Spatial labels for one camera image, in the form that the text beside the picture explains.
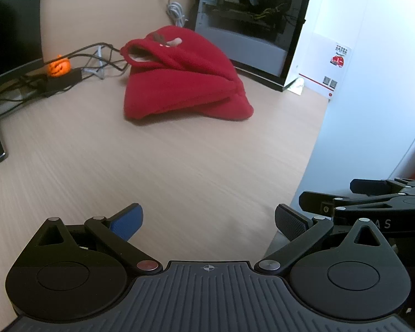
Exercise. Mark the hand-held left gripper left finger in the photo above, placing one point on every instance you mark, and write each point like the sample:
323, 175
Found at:
128, 222

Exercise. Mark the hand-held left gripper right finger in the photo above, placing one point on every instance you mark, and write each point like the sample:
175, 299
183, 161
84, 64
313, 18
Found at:
290, 223

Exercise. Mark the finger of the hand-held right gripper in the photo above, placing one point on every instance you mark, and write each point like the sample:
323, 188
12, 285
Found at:
384, 185
332, 201

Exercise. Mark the red hooded sweatshirt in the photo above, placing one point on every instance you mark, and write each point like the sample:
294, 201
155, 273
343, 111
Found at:
183, 76

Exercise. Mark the white box with red label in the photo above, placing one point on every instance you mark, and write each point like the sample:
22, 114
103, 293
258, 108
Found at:
326, 65

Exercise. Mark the black power adapter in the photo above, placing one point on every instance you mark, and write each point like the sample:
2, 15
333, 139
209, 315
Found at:
64, 80

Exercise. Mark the small orange pumpkin figure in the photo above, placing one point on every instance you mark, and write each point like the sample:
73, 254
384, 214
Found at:
58, 65

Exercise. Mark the black computer case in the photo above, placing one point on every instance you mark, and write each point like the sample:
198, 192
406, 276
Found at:
249, 24

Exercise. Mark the black computer monitor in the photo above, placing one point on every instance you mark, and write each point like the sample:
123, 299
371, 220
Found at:
12, 24

